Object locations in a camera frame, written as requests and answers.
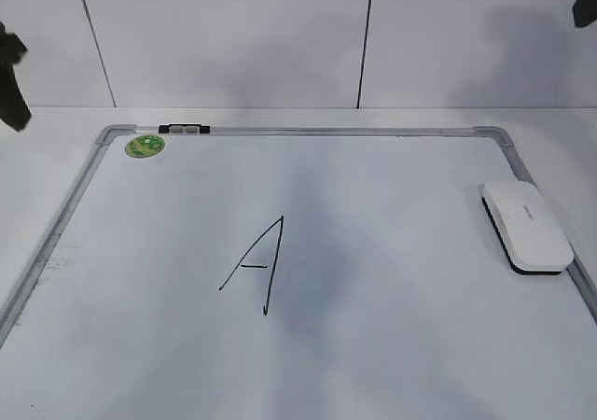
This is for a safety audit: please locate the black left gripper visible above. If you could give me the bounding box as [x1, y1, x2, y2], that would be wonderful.
[0, 22, 32, 132]

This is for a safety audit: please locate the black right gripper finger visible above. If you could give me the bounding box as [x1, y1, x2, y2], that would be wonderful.
[572, 0, 597, 28]

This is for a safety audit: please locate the white board eraser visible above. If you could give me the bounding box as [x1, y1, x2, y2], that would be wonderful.
[480, 180, 574, 275]

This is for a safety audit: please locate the round green magnet sticker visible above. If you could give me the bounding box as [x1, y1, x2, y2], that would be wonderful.
[125, 134, 165, 159]

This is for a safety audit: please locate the black pen clip holder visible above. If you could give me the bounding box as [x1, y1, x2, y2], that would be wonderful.
[158, 123, 211, 134]

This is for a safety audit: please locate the white board with grey frame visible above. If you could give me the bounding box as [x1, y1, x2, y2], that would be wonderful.
[1, 127, 596, 419]

